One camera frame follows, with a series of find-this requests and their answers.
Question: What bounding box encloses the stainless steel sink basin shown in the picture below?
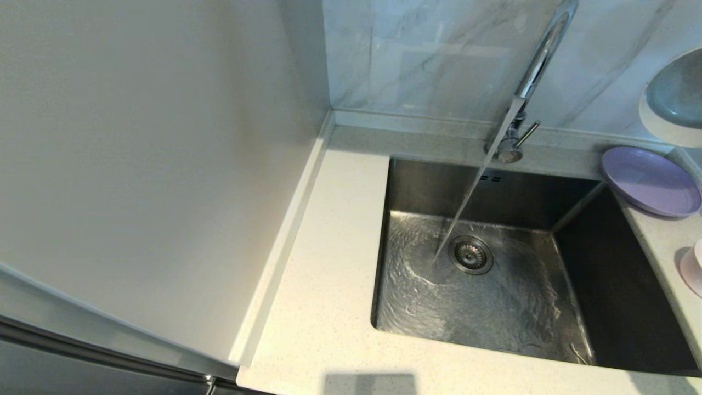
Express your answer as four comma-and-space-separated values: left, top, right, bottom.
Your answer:
371, 155, 700, 376

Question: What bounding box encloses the tall white cabinet grey front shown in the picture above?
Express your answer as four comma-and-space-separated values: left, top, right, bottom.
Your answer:
0, 0, 335, 395

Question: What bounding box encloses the pale pink bowl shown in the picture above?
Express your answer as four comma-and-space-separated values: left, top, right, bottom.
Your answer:
679, 239, 702, 300

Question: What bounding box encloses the round metal drain strainer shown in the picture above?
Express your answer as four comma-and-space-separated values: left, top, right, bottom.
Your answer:
449, 236, 494, 275

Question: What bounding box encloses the purple plastic plate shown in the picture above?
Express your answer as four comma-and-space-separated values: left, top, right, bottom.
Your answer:
601, 145, 702, 218

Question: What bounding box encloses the chrome gooseneck faucet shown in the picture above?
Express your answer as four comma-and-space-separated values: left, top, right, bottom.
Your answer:
484, 0, 580, 164

